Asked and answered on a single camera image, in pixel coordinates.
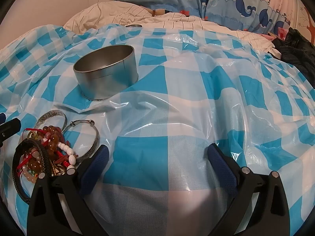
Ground dark brown bead bracelet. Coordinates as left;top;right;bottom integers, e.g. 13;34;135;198
26;150;43;172

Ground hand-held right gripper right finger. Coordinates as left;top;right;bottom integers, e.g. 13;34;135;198
207;144;289;236

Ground white cable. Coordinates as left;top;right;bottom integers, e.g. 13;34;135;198
96;0;111;20

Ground wooden handle tool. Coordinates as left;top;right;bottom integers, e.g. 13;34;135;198
148;8;170;17

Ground blue checkered plastic sheet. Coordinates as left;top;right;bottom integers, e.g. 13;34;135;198
0;24;315;236

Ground tree wall sticker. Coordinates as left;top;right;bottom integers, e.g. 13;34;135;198
299;6;312;30

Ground black braided cord bracelet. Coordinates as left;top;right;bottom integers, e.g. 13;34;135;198
12;138;53;199

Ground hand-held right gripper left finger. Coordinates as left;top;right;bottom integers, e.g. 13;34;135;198
27;145;110;236

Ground white bead bracelet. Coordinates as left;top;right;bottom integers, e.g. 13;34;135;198
58;141;77;175

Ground silver bangle with clasp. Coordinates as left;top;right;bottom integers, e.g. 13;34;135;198
61;120;100;163

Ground pink cloth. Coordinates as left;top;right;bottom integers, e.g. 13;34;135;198
267;27;288;41

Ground pink bead bracelet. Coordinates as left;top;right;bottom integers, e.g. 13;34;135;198
22;166;40;180

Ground round metal tin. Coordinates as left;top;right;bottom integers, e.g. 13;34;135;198
73;45;139;102

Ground dark clothing pile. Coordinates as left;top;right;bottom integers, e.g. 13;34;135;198
272;27;315;89

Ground red string bracelet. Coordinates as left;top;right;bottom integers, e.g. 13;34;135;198
16;127;50;177

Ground engraved silver bangle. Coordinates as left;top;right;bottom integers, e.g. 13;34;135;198
34;110;67;132

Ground amber bead bracelet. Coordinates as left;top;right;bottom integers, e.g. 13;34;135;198
42;125;64;158

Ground white striped duvet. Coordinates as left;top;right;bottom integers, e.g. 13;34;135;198
0;1;283;59

